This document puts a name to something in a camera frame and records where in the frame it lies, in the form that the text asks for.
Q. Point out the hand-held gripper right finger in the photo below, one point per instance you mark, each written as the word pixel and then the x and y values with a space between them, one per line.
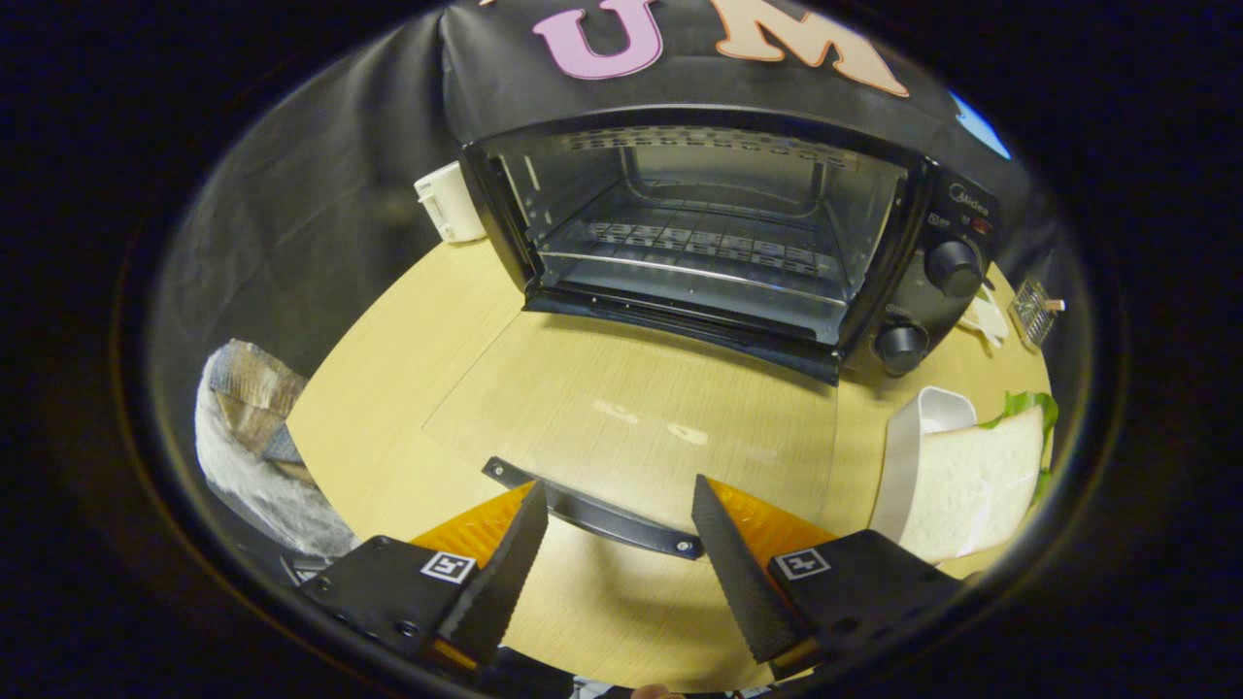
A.
pixel 738 582

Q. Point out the crumpled grey and white cloth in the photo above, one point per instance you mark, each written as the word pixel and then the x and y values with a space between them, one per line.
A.
pixel 252 456

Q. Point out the white plastic tray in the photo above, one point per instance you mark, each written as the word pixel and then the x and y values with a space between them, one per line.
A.
pixel 903 456

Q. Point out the white divided plate with grains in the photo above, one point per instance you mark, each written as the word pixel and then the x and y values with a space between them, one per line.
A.
pixel 986 320

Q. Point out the lettuce sandwich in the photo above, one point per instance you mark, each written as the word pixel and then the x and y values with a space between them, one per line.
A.
pixel 971 485

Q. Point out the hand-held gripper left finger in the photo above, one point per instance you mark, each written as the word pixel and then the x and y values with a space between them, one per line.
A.
pixel 505 582

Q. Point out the white plastic box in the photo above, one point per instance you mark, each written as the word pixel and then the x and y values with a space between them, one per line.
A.
pixel 452 204

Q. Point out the black toaster oven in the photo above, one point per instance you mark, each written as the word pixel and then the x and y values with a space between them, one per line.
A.
pixel 932 311

